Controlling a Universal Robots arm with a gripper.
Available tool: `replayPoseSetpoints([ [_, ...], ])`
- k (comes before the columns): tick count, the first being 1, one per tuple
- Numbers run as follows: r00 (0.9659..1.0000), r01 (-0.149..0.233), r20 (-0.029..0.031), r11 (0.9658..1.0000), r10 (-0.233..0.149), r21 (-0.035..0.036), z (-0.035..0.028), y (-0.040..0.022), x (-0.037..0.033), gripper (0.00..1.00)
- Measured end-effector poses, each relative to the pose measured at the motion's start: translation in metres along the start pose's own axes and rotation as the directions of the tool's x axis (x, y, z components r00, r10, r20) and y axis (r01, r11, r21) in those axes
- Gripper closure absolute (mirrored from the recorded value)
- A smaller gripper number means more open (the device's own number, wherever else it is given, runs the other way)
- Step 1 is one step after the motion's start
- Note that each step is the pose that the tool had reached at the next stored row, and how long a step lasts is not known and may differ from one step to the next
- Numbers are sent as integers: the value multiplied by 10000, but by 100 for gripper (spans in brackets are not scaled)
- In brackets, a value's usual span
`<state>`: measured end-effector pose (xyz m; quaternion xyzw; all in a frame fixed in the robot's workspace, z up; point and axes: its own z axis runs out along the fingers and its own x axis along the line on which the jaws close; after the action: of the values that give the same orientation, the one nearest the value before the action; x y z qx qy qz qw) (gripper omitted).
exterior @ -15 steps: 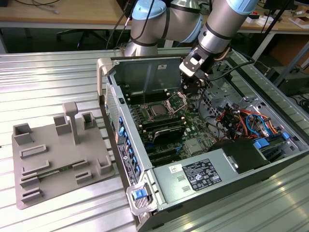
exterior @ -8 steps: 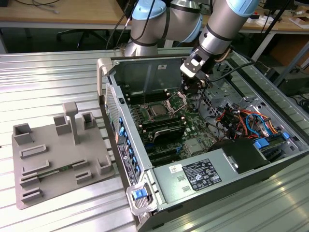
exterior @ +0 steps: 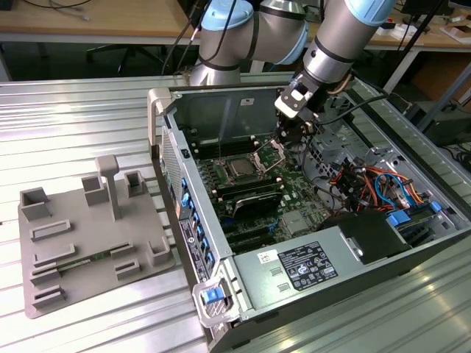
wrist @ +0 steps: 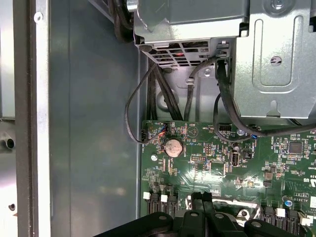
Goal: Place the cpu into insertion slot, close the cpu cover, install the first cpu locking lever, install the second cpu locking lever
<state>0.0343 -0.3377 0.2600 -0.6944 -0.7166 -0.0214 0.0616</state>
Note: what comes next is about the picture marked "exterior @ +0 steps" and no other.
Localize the grey parts rack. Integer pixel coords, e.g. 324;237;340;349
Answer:
17;154;178;320

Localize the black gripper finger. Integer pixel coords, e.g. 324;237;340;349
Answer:
275;117;296;148
294;121;319;146

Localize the green motherboard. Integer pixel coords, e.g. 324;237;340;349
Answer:
183;124;334;255

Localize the black camera cable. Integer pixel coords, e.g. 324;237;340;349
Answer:
315;75;389;125

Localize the black expansion slot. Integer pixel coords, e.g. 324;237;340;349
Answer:
226;235;279;255
220;218;277;242

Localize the CPU socket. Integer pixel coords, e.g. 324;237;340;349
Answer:
220;154;261;187

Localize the large blue carrier tab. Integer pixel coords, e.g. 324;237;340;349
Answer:
386;210;412;228

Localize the silver CPU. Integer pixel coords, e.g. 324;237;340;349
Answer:
228;160;252;177

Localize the grey network cable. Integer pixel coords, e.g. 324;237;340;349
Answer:
27;0;92;21

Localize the black plastic shroud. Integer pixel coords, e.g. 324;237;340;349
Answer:
316;210;414;266

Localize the black monitor base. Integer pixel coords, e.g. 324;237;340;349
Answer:
400;0;453;16

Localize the grey power supply unit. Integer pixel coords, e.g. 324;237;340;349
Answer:
231;224;369;314

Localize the black office chair base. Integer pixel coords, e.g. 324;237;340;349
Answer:
86;43;171;76

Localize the blue wire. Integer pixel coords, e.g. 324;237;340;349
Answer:
374;171;410;209

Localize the black graphics card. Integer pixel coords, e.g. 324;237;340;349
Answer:
228;190;285;223

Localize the silver chipset heatsink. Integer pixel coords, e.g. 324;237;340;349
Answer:
281;211;309;236

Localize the blue case latch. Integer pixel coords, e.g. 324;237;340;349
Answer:
201;288;223;306

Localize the orange and red wire bundle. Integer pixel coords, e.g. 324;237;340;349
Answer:
328;164;378;213

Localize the green RAM stick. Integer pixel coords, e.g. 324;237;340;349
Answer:
57;249;113;274

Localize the wooden desk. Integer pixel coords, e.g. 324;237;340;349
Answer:
0;0;471;52

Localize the small white box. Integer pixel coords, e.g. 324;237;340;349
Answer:
389;24;415;40

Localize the grey open PC case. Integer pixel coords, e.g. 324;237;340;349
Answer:
146;79;471;353

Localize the black equipment box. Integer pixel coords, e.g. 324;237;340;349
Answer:
422;110;471;148

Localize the metal socket cover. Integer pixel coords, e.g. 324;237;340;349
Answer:
249;139;291;174

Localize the black RAM slot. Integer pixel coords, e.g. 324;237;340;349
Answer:
216;182;284;202
213;175;277;193
191;138;257;159

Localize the brown cardboard piece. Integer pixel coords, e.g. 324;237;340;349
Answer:
439;24;471;42

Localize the silver perforated drive cage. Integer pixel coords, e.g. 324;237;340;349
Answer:
300;110;372;185

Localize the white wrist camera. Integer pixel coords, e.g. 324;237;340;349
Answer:
273;79;316;120

